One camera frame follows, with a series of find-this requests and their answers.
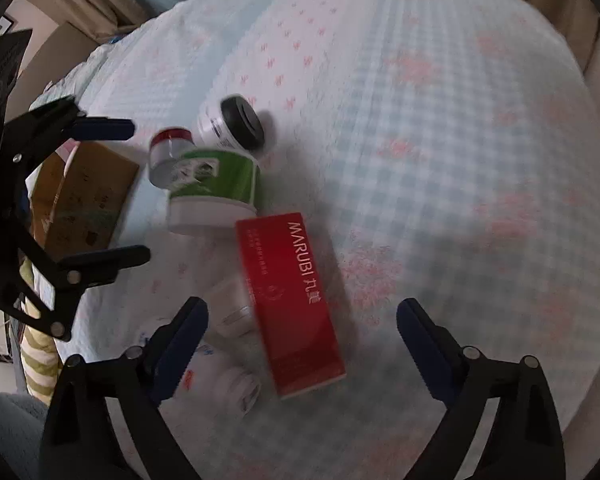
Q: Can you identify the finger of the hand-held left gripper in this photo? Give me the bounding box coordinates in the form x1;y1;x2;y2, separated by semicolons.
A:
0;210;152;343
0;96;136;211

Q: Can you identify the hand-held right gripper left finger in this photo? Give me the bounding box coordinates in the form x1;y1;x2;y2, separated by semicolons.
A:
39;296;210;480

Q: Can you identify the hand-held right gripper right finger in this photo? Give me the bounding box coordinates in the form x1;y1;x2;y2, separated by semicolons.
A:
396;298;567;480

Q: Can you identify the brown cardboard box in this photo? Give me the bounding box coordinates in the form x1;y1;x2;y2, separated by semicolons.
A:
30;140;141;260

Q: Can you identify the red rectangular box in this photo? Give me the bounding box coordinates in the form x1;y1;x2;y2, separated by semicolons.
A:
235;213;346;400

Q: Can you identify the green label white jar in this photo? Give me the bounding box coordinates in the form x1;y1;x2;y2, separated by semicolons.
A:
167;147;260;236

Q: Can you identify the small red-capped silver bottle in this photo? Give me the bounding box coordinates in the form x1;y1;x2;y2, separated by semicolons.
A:
147;127;194;189

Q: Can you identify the small white bottle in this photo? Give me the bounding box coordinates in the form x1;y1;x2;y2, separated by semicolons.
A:
211;278;255;340

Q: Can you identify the striped green white cloth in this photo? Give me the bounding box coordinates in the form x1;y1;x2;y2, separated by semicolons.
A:
19;256;63;405

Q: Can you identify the white bottle with black cap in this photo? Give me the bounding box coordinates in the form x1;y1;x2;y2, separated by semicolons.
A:
194;94;266;153

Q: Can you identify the checkered floral bedsheet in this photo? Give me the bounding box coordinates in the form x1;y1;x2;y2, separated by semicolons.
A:
27;0;600;480

